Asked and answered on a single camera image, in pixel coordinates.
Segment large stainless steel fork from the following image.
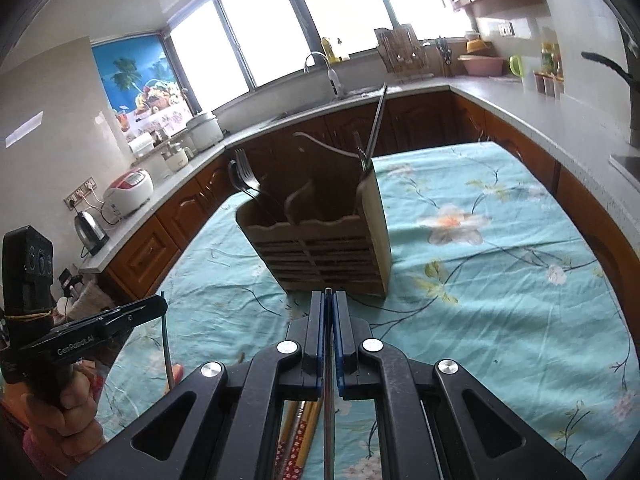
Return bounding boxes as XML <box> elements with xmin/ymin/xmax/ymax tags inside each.
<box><xmin>234</xmin><ymin>148</ymin><xmax>269</xmax><ymax>207</ymax></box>

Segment small cream blender jar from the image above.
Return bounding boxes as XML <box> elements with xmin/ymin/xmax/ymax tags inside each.
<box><xmin>162</xmin><ymin>143</ymin><xmax>192</xmax><ymax>172</ymax></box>

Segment yellow dish soap bottle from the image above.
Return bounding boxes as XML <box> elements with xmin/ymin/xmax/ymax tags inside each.
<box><xmin>321</xmin><ymin>37</ymin><xmax>337</xmax><ymax>64</ymax></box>

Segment gas stove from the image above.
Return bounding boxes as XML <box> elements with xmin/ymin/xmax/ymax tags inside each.
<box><xmin>608</xmin><ymin>154</ymin><xmax>640</xmax><ymax>191</ymax></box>

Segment lower wooden counter cabinets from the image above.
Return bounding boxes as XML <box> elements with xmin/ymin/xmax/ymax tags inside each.
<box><xmin>84</xmin><ymin>86</ymin><xmax>639</xmax><ymax>335</ymax></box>

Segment tropical fruit poster blind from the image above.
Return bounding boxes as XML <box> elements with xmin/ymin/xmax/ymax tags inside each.
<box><xmin>92</xmin><ymin>35</ymin><xmax>192</xmax><ymax>143</ymax></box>

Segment kitchen window frame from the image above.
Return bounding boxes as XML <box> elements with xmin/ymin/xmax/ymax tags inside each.
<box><xmin>167</xmin><ymin>0</ymin><xmax>472</xmax><ymax>110</ymax></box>

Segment small dark fork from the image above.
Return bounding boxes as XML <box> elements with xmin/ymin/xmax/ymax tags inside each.
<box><xmin>352</xmin><ymin>130</ymin><xmax>370</xmax><ymax>177</ymax></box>

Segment pink plastic basin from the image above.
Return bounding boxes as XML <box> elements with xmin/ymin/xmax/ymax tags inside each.
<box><xmin>458</xmin><ymin>55</ymin><xmax>506</xmax><ymax>77</ymax></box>

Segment wooden dish rack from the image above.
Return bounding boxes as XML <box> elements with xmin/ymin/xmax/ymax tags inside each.
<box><xmin>374</xmin><ymin>24</ymin><xmax>433</xmax><ymax>82</ymax></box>

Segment wooden utensil holder box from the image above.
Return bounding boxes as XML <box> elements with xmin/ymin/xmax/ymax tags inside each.
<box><xmin>235</xmin><ymin>132</ymin><xmax>392</xmax><ymax>297</ymax></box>

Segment condiment bottles group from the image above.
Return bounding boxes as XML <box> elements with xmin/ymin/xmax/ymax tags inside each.
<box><xmin>534</xmin><ymin>42</ymin><xmax>564</xmax><ymax>100</ymax></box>

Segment teal floral tablecloth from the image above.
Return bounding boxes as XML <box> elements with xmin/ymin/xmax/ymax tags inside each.
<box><xmin>98</xmin><ymin>143</ymin><xmax>639</xmax><ymax>479</ymax></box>

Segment wooden chopstick red patterned end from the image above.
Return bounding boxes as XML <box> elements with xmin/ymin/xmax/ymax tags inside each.
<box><xmin>274</xmin><ymin>401</ymin><xmax>314</xmax><ymax>479</ymax></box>

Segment person's left hand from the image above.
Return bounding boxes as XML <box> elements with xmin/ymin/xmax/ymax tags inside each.
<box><xmin>21</xmin><ymin>365</ymin><xmax>105</xmax><ymax>474</ymax></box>

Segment white pot cooker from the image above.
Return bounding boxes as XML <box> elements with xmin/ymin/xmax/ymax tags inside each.
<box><xmin>186</xmin><ymin>112</ymin><xmax>224</xmax><ymax>152</ymax></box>

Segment white red rice cooker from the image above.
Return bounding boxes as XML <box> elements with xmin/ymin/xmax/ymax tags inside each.
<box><xmin>103</xmin><ymin>168</ymin><xmax>154</xmax><ymax>219</ymax></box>

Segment chrome kitchen faucet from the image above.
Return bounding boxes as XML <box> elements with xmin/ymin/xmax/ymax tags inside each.
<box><xmin>303</xmin><ymin>51</ymin><xmax>346</xmax><ymax>100</ymax></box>

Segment wall power socket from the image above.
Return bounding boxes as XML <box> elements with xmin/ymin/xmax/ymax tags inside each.
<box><xmin>63</xmin><ymin>177</ymin><xmax>100</xmax><ymax>210</ymax></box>

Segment black wok pan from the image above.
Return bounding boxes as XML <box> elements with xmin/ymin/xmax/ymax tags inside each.
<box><xmin>582</xmin><ymin>51</ymin><xmax>640</xmax><ymax>92</ymax></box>

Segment stainless electric kettle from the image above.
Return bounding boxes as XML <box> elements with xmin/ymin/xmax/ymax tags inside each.
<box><xmin>74</xmin><ymin>211</ymin><xmax>110</xmax><ymax>256</ymax></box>

